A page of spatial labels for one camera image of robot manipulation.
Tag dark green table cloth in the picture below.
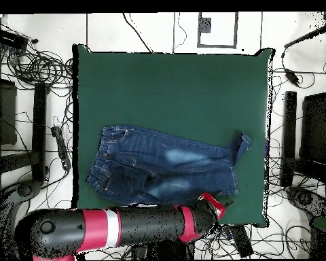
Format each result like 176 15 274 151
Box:
71 43 274 230

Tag blue denim jeans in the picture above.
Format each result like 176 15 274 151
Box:
85 124 253 206

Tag tangle of black cables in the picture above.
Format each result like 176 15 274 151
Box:
5 46 74 88

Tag black network box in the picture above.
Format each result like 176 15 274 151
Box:
0 27 29 52

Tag black long beam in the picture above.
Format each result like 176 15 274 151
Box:
31 82 50 182
280 90 297 188

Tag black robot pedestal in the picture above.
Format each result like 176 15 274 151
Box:
131 239 196 260

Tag small black block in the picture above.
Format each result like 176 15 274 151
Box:
198 16 212 34

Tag black power strip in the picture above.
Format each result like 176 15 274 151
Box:
228 225 255 259
50 125 72 171

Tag black power adapter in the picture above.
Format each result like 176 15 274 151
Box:
284 68 300 86

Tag black flat panel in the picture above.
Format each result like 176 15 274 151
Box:
299 92 326 164
0 77 18 145

